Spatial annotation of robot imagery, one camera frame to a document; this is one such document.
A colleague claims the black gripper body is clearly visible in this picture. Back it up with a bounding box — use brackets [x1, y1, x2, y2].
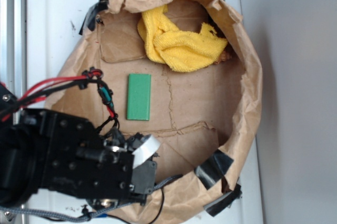
[76, 129, 157, 208]

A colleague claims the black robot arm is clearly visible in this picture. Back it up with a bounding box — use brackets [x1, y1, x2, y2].
[1, 109, 157, 209]

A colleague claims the white tape strip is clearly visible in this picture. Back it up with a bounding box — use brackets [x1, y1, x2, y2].
[132, 134, 161, 169]

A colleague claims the green rectangular block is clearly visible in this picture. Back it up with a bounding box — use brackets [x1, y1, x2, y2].
[126, 74, 151, 121]

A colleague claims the brown paper bag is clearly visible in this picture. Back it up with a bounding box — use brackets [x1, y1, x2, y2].
[60, 0, 262, 223]

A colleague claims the yellow microfiber cloth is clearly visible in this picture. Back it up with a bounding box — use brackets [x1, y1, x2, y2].
[137, 5, 228, 73]

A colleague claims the tan object under cloth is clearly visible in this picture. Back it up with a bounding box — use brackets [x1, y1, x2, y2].
[213, 50, 232, 65]

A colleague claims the white tray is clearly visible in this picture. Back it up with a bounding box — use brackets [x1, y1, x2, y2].
[26, 0, 263, 223]

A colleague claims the grey braided cable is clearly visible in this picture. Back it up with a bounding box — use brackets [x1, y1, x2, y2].
[0, 174, 183, 222]

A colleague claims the red and black wire bundle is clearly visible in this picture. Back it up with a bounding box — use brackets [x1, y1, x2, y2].
[0, 67, 120, 132]

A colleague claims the black mounting bracket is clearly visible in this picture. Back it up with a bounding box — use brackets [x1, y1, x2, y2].
[1, 82, 17, 122]

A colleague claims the aluminium frame rail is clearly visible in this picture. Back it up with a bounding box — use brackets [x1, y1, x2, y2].
[0, 0, 27, 224]

